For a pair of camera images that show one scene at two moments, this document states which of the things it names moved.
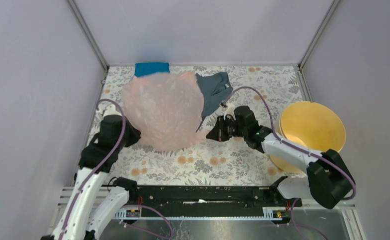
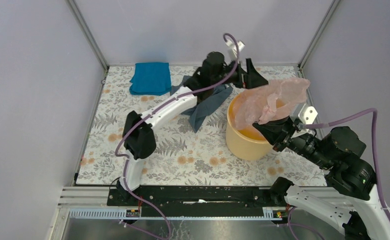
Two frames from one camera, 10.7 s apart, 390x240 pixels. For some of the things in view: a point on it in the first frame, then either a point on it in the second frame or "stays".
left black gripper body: [130, 136] to [236, 77]
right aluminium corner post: [318, 34] stays
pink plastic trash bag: [166, 110] to [268, 103]
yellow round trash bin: [312, 125] to [246, 143]
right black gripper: [217, 133] to [280, 131]
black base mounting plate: [207, 199] stays
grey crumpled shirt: [214, 87] stays
